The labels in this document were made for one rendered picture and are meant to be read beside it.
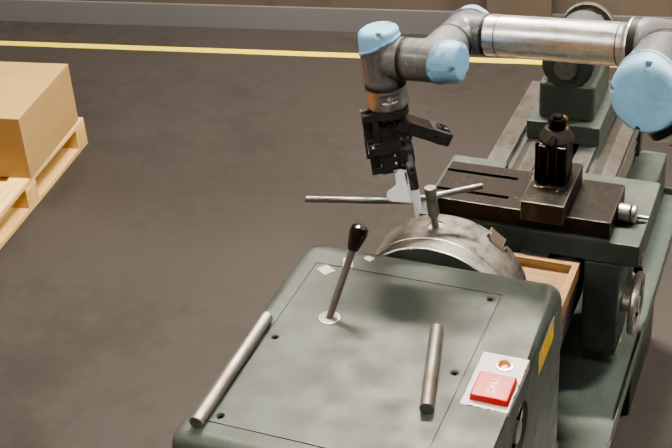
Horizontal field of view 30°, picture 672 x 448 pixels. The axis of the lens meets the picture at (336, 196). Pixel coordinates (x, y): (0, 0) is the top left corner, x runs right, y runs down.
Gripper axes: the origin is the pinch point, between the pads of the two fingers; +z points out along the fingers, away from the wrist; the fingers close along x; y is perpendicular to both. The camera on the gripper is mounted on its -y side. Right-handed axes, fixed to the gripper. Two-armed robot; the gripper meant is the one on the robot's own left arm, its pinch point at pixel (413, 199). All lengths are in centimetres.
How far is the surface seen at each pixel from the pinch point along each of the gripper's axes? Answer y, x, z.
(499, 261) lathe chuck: -13.6, 7.3, 12.6
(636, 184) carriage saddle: -61, -57, 40
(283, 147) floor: 20, -269, 116
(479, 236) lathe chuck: -11.1, 3.2, 8.8
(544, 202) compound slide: -34, -38, 29
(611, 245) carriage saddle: -47, -33, 41
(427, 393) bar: 8, 53, 4
